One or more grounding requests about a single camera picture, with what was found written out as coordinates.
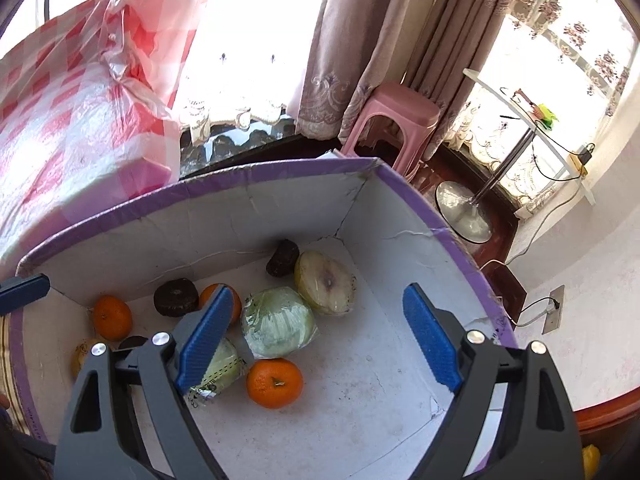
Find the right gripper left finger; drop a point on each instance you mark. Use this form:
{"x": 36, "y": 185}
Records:
{"x": 101, "y": 437}

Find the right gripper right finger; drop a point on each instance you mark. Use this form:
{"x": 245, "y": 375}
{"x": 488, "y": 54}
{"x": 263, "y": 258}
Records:
{"x": 537, "y": 436}

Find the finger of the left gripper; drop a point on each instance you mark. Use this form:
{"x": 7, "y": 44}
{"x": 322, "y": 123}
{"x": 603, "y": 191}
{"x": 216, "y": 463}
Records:
{"x": 16, "y": 293}

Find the orange tangerine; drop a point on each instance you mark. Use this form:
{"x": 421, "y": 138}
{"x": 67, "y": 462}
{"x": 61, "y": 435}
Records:
{"x": 236, "y": 300}
{"x": 112, "y": 318}
{"x": 274, "y": 383}

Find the green fruit with label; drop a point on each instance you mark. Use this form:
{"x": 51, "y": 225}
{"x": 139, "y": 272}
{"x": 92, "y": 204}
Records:
{"x": 225, "y": 368}

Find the large dark wrinkled fruit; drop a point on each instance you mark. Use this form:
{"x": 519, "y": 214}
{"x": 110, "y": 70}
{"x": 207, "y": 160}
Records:
{"x": 176, "y": 298}

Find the green fruit half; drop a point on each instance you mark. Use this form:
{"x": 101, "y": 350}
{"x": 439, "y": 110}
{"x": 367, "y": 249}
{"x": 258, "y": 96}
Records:
{"x": 276, "y": 322}

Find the small dark dried fruit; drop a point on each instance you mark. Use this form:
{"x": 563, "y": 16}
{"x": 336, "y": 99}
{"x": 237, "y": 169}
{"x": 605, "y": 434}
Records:
{"x": 283, "y": 261}

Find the yellow fruit half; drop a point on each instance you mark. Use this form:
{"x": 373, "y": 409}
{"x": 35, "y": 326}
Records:
{"x": 324, "y": 283}

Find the striped sofa cushion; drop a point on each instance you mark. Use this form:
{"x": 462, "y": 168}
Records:
{"x": 8, "y": 384}

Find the red checkered plastic tablecloth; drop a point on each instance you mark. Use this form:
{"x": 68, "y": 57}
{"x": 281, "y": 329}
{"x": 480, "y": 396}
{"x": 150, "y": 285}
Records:
{"x": 86, "y": 115}

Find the purple white cardboard box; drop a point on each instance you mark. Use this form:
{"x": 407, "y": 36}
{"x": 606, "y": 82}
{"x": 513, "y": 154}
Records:
{"x": 322, "y": 377}

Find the glass side table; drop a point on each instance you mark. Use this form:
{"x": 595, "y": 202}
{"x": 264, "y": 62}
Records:
{"x": 463, "y": 209}

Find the green yellow item on table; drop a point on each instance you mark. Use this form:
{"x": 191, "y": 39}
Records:
{"x": 544, "y": 115}

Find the pink plastic stool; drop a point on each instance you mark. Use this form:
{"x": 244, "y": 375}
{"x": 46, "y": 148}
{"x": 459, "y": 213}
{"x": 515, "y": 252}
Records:
{"x": 415, "y": 116}

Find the beige patterned curtain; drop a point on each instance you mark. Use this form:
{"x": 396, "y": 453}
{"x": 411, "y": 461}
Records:
{"x": 425, "y": 44}

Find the wall power socket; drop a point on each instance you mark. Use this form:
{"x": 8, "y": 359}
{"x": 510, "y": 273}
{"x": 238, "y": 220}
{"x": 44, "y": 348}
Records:
{"x": 553, "y": 318}

